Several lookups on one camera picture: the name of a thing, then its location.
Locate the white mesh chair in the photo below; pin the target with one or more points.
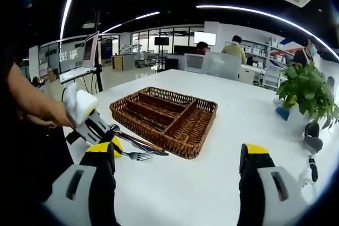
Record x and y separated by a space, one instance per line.
194 63

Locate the black monitor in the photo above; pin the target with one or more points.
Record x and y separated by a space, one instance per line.
185 49

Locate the blue cloth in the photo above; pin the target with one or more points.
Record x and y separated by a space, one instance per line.
283 113

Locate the black grey device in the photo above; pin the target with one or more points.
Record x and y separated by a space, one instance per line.
313 141

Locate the white office chair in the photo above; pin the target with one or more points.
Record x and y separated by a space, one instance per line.
271 76

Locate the ceiling light strip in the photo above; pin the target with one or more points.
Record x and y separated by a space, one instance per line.
111 28
66 17
238 8
148 15

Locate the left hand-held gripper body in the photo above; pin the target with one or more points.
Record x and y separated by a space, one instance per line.
80 104

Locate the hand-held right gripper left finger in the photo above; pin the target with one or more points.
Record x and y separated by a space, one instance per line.
79 197

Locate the translucent white chair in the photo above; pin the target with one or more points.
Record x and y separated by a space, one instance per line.
222 66

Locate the person's left hand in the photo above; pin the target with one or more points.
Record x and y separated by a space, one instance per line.
59 120

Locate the brown wicker storage tray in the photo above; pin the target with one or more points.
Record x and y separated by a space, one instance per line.
196 130

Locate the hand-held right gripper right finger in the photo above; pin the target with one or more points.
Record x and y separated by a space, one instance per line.
270 197

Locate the black television on stand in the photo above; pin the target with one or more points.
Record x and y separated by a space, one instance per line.
161 41

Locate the pile of steel utensils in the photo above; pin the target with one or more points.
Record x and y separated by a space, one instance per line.
137 155

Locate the potted green plant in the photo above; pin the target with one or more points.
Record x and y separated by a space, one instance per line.
304 88

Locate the grey cabinet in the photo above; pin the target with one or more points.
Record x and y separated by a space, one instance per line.
123 63

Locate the person's black clothing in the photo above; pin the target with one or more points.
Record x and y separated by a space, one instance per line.
31 162

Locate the white black small device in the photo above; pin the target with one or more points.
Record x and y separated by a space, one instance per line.
313 170

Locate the white laptop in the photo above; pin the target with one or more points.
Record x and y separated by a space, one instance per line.
90 48

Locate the white storage shelving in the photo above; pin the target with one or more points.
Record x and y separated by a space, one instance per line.
259 50

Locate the bright white screen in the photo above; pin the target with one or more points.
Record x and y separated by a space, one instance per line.
205 38

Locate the black tripod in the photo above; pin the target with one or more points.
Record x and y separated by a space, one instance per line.
99 83

